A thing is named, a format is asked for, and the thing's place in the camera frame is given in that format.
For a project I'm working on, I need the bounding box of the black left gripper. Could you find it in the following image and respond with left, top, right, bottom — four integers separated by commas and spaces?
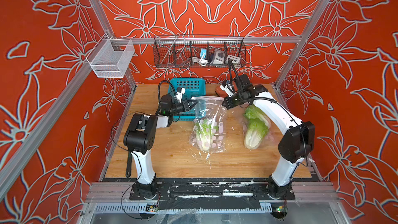
168, 101, 197, 117

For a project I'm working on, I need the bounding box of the green chinese cabbage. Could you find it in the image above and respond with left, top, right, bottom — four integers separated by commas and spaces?
193, 118, 219, 151
244, 105, 271, 150

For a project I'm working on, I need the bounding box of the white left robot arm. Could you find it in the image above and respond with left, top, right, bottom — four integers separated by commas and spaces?
123, 94, 198, 199

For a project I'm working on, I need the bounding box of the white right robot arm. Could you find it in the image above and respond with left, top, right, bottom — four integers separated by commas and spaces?
216, 75, 315, 198

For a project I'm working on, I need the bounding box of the orange plastic tool case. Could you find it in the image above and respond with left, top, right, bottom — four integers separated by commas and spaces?
215, 84, 231, 98

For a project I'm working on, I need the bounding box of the teal plastic basket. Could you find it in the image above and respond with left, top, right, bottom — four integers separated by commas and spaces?
170, 78, 206, 121

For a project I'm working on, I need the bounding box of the white socket cube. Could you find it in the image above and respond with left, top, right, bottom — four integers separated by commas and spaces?
227, 55, 240, 65

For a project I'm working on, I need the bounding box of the white power adapter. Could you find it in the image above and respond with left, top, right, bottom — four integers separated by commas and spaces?
211, 49, 225, 65

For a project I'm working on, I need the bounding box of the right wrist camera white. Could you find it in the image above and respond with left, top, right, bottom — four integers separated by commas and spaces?
220, 80, 235, 97

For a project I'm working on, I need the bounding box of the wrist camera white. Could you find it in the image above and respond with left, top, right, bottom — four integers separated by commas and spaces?
220, 80, 235, 97
176, 87, 186, 103

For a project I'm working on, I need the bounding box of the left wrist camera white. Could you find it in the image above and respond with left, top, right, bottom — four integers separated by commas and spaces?
176, 87, 186, 103

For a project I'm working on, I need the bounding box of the black corrugated left cable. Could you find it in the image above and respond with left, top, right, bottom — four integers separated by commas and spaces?
157, 80, 178, 110

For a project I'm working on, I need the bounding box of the black corrugated cable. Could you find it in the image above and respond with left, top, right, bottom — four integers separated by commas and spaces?
227, 58, 245, 95
157, 80, 178, 110

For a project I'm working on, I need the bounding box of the black corrugated right cable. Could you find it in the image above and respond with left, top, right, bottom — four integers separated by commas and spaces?
227, 58, 245, 95

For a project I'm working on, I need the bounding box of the blue white charger with cable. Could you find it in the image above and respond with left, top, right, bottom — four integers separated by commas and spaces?
192, 49, 209, 66

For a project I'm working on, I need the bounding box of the black wire wall basket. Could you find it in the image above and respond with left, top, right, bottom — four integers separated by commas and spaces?
153, 34, 247, 68

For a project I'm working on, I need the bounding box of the dark green handle tool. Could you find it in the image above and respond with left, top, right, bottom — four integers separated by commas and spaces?
125, 152, 133, 178

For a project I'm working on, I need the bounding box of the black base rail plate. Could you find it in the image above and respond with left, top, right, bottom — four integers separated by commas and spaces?
128, 178, 296, 210

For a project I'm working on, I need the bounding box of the clear acrylic wall box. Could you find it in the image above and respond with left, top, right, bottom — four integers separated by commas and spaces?
86, 39, 135, 78

